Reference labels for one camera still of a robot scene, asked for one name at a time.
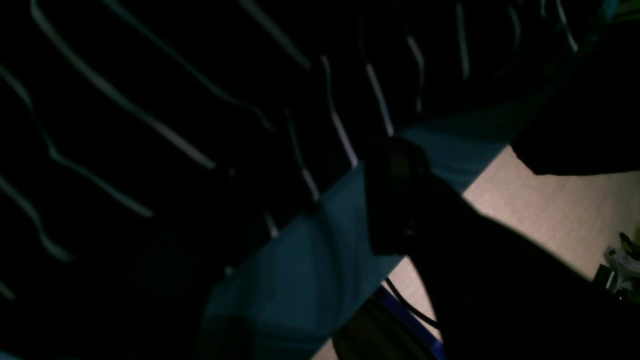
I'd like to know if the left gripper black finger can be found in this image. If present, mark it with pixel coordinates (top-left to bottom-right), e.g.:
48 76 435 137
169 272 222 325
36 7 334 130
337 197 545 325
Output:
363 137 639 360

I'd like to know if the navy white striped t-shirt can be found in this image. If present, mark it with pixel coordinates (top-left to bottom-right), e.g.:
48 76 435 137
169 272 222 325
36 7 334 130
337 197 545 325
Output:
1 0 602 360

